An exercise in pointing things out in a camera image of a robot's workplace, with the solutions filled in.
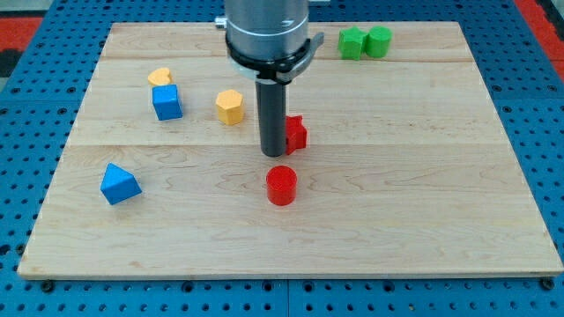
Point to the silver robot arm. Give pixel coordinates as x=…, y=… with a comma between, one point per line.
x=268, y=40

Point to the red star block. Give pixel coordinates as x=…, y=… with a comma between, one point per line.
x=296, y=134

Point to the yellow hexagon block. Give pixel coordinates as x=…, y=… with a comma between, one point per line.
x=230, y=107

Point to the green star block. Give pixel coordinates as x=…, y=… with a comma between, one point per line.
x=351, y=43

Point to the red cylinder block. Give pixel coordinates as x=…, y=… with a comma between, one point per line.
x=281, y=184

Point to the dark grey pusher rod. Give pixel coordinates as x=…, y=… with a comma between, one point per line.
x=271, y=110

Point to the wooden board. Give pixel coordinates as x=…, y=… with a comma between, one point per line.
x=408, y=171

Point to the blue cube block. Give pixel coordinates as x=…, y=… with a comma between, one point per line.
x=166, y=102

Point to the yellow heart block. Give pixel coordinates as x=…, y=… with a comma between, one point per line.
x=160, y=76

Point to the green cylinder block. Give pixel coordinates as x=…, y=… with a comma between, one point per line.
x=378, y=41

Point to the blue triangle block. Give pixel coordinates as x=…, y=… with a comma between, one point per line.
x=118, y=184

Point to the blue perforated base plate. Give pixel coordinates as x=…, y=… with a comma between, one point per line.
x=42, y=97

